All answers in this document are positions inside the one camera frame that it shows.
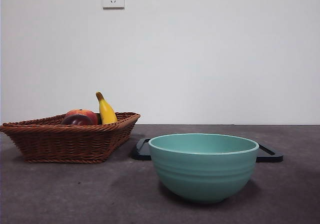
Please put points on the teal ribbed bowl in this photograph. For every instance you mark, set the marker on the teal ribbed bowl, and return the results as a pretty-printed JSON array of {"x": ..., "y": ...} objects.
[{"x": 203, "y": 174}]

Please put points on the dark red plum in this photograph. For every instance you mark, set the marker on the dark red plum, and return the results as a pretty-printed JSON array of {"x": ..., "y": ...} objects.
[{"x": 76, "y": 120}]

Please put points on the dark rectangular tray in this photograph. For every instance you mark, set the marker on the dark rectangular tray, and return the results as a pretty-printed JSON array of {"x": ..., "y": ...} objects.
[{"x": 140, "y": 154}]

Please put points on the yellow banana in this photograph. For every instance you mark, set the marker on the yellow banana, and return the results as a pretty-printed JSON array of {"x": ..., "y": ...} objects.
[{"x": 107, "y": 113}]

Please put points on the green avocado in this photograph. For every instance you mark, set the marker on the green avocado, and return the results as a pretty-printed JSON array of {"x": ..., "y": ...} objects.
[{"x": 99, "y": 119}]

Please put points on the red yellow apple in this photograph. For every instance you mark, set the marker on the red yellow apple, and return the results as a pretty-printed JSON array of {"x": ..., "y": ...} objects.
[{"x": 82, "y": 113}]

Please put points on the brown wicker basket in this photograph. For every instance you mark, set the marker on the brown wicker basket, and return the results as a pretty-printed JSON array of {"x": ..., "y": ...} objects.
[{"x": 65, "y": 144}]

